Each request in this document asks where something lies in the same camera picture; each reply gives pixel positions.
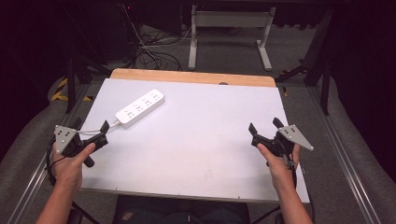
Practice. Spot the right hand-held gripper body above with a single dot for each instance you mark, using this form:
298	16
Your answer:
291	137

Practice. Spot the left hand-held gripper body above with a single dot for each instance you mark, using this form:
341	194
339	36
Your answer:
67	138

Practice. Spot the person's left hand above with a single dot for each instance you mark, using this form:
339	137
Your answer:
70	168

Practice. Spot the person's right hand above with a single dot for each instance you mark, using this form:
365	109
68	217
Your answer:
277	166

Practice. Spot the yellow black hazard tape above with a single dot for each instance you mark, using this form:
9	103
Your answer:
62	91

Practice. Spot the white power strip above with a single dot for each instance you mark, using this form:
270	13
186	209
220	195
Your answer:
140	108

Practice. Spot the black metal stand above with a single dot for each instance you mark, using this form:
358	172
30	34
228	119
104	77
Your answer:
74	74
317	65

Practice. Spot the white table cover board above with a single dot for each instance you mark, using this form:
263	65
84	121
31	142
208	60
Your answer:
199	140

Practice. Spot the black computer tower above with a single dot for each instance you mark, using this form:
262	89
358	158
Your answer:
120	31

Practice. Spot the person's dark trousers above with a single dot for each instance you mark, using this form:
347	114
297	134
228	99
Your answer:
180	211

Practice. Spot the aluminium floor rail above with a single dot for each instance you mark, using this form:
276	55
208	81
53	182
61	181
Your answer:
342	158
40	174

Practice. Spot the white metal desk frame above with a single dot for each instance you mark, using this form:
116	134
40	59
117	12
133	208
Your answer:
230	20

